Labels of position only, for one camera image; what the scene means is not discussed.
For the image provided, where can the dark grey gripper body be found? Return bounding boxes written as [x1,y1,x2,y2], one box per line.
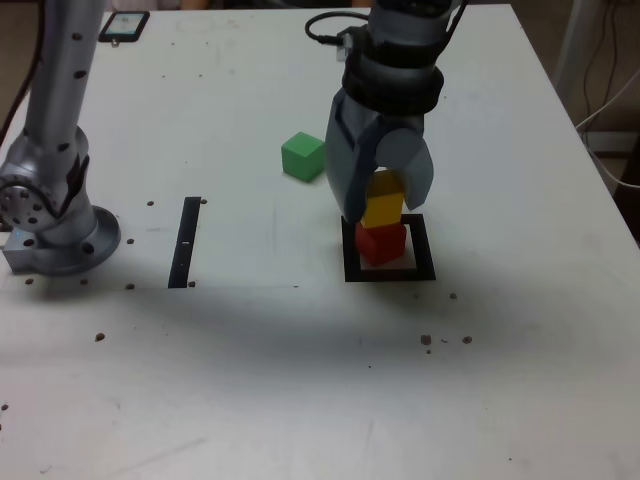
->
[349,99,429,139]

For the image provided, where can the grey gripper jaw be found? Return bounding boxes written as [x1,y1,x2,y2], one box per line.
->
[375,127,435,211]
[323,92,390,226]

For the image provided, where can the green cube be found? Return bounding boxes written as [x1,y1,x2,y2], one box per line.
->
[280,131,326,184]

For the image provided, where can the yellow cube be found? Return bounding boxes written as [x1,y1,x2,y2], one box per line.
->
[360,169,406,230]

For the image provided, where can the red cube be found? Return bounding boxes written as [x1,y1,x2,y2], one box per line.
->
[354,222,407,268]

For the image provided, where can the black tape square outline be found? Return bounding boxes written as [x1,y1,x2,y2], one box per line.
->
[340,213,437,284]

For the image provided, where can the black tape strip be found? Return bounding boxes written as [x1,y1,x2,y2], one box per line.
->
[167,196,203,290]

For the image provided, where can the black smartphone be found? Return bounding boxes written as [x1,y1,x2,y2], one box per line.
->
[97,10,151,49]

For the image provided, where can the black camera cable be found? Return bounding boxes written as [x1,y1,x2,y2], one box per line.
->
[304,10,371,49]

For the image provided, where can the white post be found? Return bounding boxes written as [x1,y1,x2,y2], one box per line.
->
[552,0,601,101]

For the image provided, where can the white cable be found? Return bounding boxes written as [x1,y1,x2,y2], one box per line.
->
[574,64,640,190]

